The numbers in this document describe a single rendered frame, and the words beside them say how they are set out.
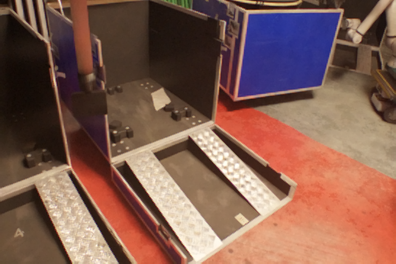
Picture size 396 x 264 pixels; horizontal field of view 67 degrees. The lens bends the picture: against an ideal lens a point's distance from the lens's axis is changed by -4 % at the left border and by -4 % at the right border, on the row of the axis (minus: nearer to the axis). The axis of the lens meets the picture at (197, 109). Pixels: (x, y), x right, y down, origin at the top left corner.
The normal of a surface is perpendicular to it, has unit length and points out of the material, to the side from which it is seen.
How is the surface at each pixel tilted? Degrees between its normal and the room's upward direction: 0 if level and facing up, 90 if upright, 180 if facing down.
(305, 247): 0
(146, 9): 90
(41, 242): 2
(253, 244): 0
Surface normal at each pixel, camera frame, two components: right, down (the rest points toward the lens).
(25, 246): 0.08, -0.85
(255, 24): 0.37, 0.48
